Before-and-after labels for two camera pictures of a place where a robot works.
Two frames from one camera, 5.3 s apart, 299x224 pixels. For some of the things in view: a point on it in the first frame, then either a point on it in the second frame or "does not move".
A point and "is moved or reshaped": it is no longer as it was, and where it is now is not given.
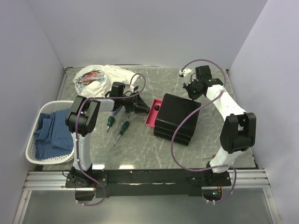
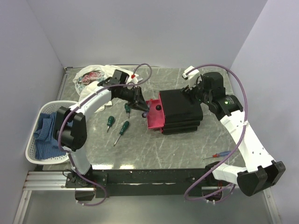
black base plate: x=147 y=184 does not move
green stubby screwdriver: x=110 y=121 does not move
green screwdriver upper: x=128 y=110 does not move
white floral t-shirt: x=96 y=80 does not move
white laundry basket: x=48 y=107 does not move
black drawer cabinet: x=172 y=110 is moved or reshaped
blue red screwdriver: x=116 y=111 -> x=145 y=114
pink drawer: x=150 y=121 is moved or reshaped
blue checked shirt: x=53 y=136 does not move
